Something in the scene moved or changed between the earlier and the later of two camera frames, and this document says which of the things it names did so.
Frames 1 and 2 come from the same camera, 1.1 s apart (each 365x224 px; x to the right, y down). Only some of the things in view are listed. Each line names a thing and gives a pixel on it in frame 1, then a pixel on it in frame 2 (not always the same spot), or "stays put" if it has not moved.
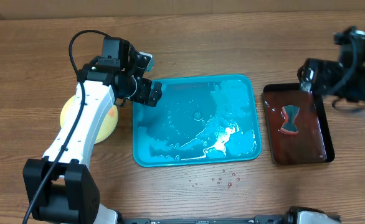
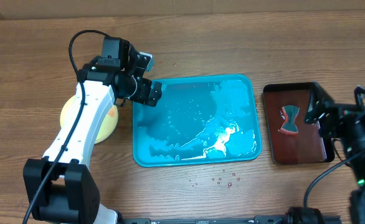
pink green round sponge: [290, 112] stays put
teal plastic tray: [199, 119] stays put
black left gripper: [142, 97] stays put
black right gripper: [321, 75] → [332, 123]
